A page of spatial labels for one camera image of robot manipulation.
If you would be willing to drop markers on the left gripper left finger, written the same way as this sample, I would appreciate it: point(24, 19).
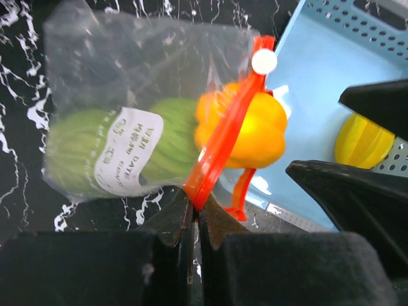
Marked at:
point(150, 265)

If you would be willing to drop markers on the orange bell pepper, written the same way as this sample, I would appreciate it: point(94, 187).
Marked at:
point(261, 140)

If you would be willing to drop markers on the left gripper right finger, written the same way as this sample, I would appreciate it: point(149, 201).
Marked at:
point(240, 267)

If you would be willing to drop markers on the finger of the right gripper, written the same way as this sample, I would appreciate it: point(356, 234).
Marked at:
point(373, 205)
point(383, 103)

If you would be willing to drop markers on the clear zip top bag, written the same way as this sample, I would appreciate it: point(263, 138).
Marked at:
point(105, 60)

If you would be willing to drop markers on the yellow star fruit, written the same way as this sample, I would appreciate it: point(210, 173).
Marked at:
point(362, 143)

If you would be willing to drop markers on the light blue plastic basket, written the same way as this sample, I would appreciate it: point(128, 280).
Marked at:
point(326, 47)

